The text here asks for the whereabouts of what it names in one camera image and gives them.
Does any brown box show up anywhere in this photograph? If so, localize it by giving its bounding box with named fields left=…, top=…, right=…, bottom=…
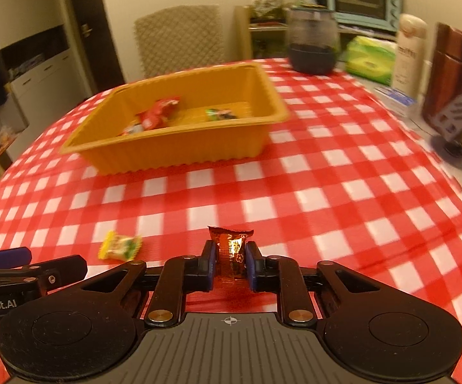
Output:
left=420, top=22, right=462, bottom=132

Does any brown red candy packet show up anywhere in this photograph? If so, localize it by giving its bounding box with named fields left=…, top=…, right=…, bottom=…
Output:
left=208, top=226, right=255, bottom=283

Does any wooden shelf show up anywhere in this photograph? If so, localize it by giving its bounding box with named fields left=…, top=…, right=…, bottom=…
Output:
left=234, top=5, right=292, bottom=61

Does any light blue toaster oven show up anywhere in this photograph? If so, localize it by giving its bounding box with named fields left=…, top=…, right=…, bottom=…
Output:
left=324, top=0, right=404, bottom=35

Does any dark glass jar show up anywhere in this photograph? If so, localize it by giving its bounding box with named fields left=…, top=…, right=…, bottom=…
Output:
left=286, top=6, right=341, bottom=75

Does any dark wooden door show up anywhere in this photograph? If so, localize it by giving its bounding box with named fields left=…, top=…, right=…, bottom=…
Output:
left=57, top=0, right=126, bottom=97

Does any green black sausage packet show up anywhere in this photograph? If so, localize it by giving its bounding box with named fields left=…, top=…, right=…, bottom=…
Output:
left=204, top=108, right=238, bottom=122

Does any red snack packet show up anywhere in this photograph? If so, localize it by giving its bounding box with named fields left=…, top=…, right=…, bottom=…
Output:
left=138, top=106, right=166, bottom=131

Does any yellow plastic tray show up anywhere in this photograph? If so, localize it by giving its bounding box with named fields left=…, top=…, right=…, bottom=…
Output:
left=61, top=63, right=291, bottom=176

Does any orange lid glass jar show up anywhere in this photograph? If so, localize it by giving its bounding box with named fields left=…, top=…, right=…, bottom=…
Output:
left=251, top=0, right=286, bottom=21

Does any yellow candy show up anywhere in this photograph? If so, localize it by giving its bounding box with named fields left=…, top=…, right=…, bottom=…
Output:
left=98, top=230, right=144, bottom=260

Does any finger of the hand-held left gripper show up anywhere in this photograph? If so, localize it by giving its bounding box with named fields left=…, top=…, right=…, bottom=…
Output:
left=0, top=255, right=88, bottom=293
left=0, top=247, right=32, bottom=269

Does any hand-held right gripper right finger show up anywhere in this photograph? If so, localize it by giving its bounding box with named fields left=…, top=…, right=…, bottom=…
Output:
left=245, top=241, right=381, bottom=325

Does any red checkered tablecloth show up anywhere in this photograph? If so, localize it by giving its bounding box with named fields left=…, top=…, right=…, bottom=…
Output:
left=0, top=58, right=462, bottom=384

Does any white cabinet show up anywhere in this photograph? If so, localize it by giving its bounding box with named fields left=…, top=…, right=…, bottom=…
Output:
left=0, top=0, right=93, bottom=158

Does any blue white packet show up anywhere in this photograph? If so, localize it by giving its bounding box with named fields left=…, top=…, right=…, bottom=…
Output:
left=374, top=85, right=416, bottom=109

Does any green tissue pack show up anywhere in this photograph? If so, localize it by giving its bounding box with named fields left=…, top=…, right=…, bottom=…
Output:
left=340, top=35, right=398, bottom=87

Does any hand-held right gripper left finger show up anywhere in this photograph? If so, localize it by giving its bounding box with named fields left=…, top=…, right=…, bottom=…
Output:
left=78, top=240, right=217, bottom=327

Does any white plastic bottle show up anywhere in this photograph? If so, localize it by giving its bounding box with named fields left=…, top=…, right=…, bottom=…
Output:
left=391, top=13, right=430, bottom=99

